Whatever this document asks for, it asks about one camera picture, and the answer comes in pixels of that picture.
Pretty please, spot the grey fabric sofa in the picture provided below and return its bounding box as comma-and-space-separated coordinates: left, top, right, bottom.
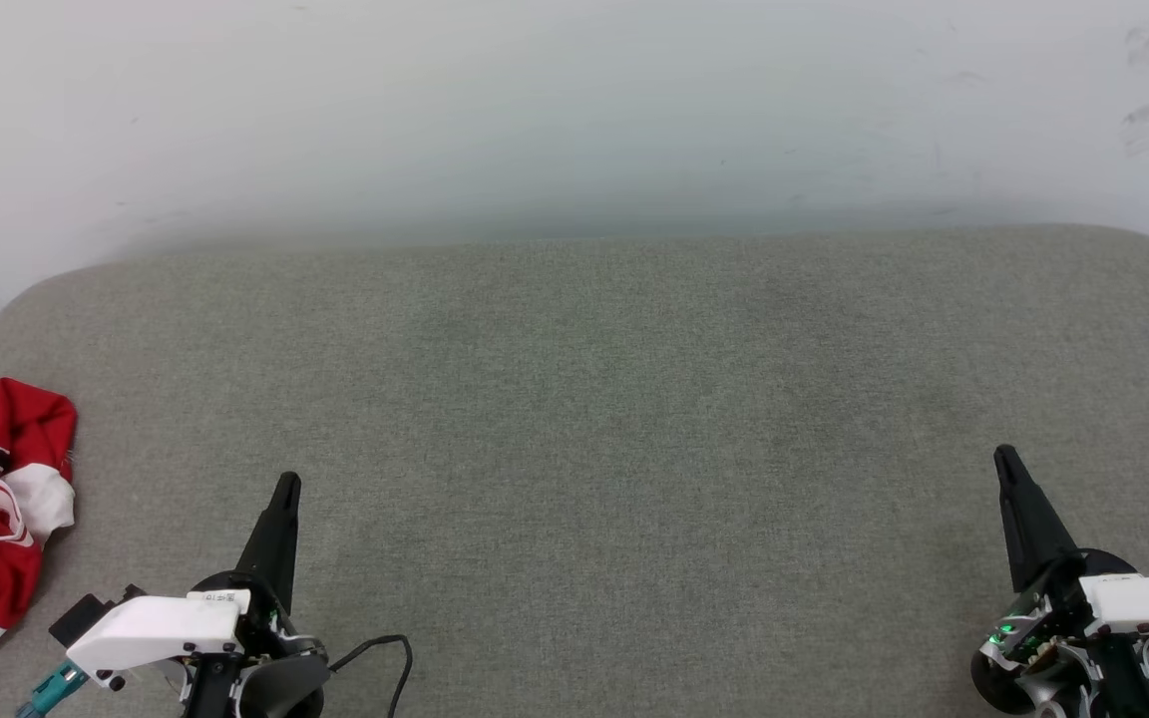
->
0, 224, 1149, 718

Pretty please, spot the black cable with teal plug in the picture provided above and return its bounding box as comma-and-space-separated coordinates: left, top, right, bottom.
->
16, 661, 89, 718

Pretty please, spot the thin black looped cable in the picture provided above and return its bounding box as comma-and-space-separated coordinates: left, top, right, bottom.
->
328, 634, 414, 718

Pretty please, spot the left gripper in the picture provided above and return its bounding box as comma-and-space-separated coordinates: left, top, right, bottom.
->
66, 472, 329, 691

